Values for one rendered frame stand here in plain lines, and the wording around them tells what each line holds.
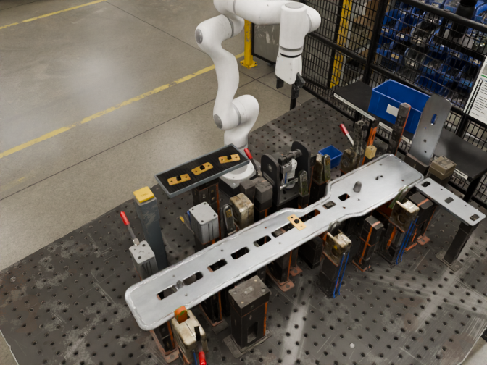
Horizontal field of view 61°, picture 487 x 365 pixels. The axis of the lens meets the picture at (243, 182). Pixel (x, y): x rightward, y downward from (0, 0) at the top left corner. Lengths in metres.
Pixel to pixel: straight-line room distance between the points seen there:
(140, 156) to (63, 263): 1.77
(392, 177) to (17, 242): 2.50
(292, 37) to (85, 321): 1.36
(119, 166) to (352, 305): 2.37
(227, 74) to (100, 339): 1.21
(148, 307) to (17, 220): 2.11
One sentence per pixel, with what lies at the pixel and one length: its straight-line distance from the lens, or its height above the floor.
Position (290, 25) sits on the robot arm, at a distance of 1.46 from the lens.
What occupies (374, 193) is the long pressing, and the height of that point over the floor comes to 1.00.
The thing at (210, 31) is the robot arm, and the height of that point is 1.57.
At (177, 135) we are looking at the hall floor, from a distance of 3.87.
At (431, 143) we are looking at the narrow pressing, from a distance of 2.06.
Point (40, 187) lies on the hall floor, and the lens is 3.66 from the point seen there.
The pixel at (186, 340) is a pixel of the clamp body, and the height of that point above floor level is 1.06.
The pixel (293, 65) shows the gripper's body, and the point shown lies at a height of 1.57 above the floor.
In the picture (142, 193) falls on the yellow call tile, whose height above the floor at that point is 1.16.
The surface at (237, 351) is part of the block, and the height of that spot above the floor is 0.70.
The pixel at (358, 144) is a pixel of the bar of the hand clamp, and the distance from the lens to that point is 1.97.
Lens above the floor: 2.26
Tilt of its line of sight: 43 degrees down
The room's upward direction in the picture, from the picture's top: straight up
